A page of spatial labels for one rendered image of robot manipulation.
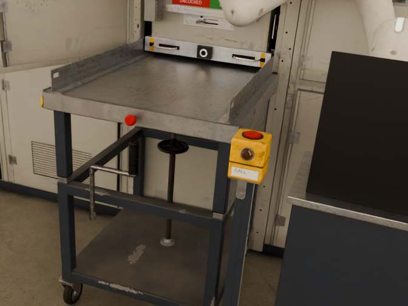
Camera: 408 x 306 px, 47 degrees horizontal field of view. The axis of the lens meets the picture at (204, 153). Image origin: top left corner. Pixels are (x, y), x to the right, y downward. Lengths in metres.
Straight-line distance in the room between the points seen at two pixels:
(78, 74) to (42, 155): 0.96
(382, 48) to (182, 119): 0.55
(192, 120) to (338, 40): 0.76
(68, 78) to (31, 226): 1.04
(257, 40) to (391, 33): 0.74
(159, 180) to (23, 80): 0.80
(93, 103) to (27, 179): 1.26
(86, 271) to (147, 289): 0.24
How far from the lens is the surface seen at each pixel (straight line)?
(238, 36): 1.93
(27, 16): 1.81
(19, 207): 2.59
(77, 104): 1.47
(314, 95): 1.91
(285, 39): 1.90
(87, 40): 1.97
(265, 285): 2.08
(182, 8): 1.94
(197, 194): 2.20
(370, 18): 1.59
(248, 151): 1.04
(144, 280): 1.77
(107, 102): 1.41
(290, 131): 1.96
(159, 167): 2.21
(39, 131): 2.46
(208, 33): 1.96
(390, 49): 1.27
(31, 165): 2.57
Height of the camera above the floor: 1.28
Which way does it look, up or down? 23 degrees down
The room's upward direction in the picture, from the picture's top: 5 degrees clockwise
